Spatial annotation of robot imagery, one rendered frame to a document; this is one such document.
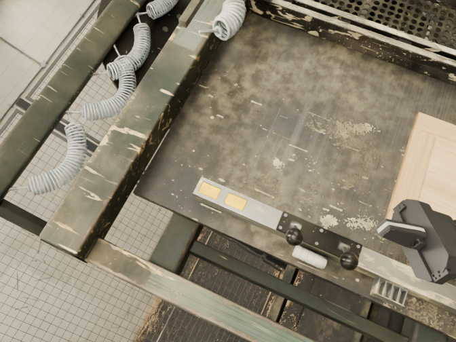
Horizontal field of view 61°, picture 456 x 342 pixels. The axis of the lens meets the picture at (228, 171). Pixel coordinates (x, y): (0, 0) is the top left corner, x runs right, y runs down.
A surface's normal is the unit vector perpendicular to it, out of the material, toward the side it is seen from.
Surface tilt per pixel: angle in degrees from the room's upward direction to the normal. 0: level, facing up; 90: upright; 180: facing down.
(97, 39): 90
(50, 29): 90
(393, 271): 60
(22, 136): 90
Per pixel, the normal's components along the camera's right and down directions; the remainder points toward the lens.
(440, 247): -0.90, -0.28
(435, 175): 0.02, -0.39
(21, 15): 0.46, -0.11
